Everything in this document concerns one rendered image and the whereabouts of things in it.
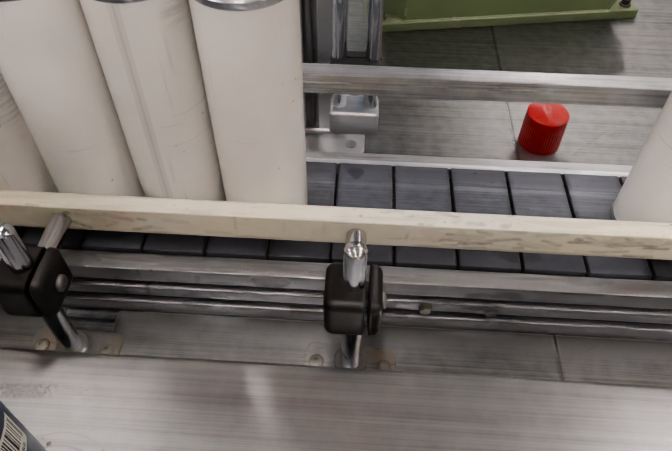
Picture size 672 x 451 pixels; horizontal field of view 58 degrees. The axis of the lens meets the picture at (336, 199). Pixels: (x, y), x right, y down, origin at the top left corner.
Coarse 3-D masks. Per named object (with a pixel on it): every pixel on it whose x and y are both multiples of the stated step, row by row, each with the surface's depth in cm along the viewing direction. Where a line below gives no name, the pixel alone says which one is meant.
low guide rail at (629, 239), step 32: (0, 192) 35; (32, 192) 35; (32, 224) 36; (96, 224) 36; (128, 224) 35; (160, 224) 35; (192, 224) 35; (224, 224) 35; (256, 224) 35; (288, 224) 35; (320, 224) 34; (352, 224) 34; (384, 224) 34; (416, 224) 34; (448, 224) 34; (480, 224) 34; (512, 224) 34; (544, 224) 34; (576, 224) 34; (608, 224) 34; (640, 224) 34; (608, 256) 35; (640, 256) 35
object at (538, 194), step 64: (320, 192) 40; (384, 192) 40; (448, 192) 40; (512, 192) 40; (576, 192) 41; (256, 256) 37; (320, 256) 37; (384, 256) 37; (448, 256) 37; (512, 256) 37; (576, 256) 37
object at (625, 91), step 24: (312, 72) 36; (336, 72) 36; (360, 72) 36; (384, 72) 36; (408, 72) 36; (432, 72) 36; (456, 72) 36; (480, 72) 36; (504, 72) 36; (528, 72) 36; (408, 96) 36; (432, 96) 36; (456, 96) 36; (480, 96) 36; (504, 96) 36; (528, 96) 36; (552, 96) 36; (576, 96) 35; (600, 96) 35; (624, 96) 35; (648, 96) 35
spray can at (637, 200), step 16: (656, 128) 34; (656, 144) 33; (640, 160) 35; (656, 160) 34; (640, 176) 35; (656, 176) 34; (624, 192) 37; (640, 192) 35; (656, 192) 34; (624, 208) 37; (640, 208) 36; (656, 208) 35
